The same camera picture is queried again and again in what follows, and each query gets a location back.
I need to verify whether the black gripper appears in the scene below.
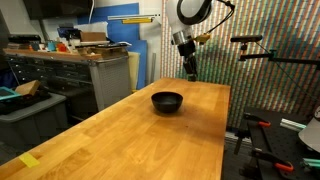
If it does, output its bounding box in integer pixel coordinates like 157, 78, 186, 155
176, 41, 199, 83

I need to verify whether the black bowl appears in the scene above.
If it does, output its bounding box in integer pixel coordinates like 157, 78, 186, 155
150, 91, 185, 114

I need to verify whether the light wooden block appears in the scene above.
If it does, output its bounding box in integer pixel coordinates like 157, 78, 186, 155
14, 79, 42, 97

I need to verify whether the cream foam panel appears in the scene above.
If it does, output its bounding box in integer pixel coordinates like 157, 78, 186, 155
127, 51, 142, 92

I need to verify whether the blue foam board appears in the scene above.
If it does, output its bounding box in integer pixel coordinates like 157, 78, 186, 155
76, 2, 148, 91

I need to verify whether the orange black bar clamp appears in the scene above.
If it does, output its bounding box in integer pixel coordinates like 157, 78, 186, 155
250, 147, 295, 173
242, 112, 272, 129

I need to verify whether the yellow spirit level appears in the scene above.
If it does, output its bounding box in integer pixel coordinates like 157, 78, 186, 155
121, 17, 155, 25

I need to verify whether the brown cardboard box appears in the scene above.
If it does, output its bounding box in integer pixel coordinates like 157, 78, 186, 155
79, 30, 108, 43

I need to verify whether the grey drawer cabinet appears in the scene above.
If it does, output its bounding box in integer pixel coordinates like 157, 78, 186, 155
5, 53, 132, 113

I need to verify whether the aluminium extrusion bar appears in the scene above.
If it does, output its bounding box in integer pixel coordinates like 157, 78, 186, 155
279, 117, 307, 132
301, 157, 320, 170

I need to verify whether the black perforated breadboard plate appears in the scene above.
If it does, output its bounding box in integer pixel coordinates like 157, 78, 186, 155
244, 106, 320, 180

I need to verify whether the orange small container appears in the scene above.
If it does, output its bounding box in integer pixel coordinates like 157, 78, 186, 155
55, 42, 68, 53

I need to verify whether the teal small container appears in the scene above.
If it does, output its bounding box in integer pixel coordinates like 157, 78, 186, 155
46, 40, 57, 52

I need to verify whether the grey plastic storage bin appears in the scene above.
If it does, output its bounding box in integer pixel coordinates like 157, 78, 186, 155
0, 92, 70, 148

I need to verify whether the black device on cabinet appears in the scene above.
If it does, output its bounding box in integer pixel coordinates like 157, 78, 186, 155
7, 33, 42, 45

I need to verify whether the yellow sticky note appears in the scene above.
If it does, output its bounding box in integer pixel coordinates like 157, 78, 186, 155
17, 152, 41, 169

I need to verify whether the teal plastic tray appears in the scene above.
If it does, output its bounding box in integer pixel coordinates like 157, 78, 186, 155
0, 86, 22, 102

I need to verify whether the yellow wrist camera mount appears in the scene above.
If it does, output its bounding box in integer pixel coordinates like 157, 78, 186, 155
194, 32, 212, 46

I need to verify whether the black stereo camera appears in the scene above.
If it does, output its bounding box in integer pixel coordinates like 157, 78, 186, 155
230, 34, 264, 44

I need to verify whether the aluminium extrusion rail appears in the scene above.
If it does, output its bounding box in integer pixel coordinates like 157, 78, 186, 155
224, 131, 252, 145

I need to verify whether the white wall rail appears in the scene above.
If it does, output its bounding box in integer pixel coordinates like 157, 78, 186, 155
106, 13, 162, 21

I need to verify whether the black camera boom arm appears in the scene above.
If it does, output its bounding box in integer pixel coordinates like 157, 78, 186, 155
237, 42, 320, 72

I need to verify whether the black wall monitor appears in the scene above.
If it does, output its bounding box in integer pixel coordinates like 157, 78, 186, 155
22, 0, 95, 21

